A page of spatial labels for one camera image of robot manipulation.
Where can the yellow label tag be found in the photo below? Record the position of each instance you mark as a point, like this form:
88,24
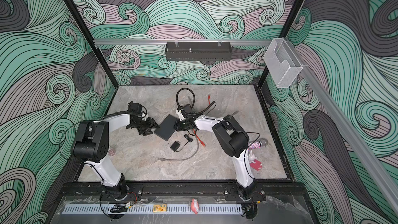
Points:
159,208

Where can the pink toy on duct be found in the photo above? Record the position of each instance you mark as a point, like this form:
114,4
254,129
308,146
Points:
194,206

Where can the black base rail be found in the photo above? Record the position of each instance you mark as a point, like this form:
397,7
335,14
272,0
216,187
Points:
219,189

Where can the black network switch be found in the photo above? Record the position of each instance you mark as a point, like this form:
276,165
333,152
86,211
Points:
166,128

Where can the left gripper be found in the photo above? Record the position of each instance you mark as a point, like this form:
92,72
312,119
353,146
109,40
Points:
151,124

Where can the black wall-mounted tray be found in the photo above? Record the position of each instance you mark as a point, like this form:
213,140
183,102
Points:
198,51

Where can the white bunny pink figurine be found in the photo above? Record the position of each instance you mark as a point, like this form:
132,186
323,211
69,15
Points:
254,162

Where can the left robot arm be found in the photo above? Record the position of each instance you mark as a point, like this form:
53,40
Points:
91,143

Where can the white slotted cable duct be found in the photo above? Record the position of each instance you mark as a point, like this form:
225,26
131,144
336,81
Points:
150,209

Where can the clear plastic wall bin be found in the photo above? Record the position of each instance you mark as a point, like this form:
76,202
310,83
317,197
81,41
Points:
282,61

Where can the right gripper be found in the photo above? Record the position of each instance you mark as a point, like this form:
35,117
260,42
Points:
177,126

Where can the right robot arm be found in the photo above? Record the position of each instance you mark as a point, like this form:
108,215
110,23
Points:
232,138

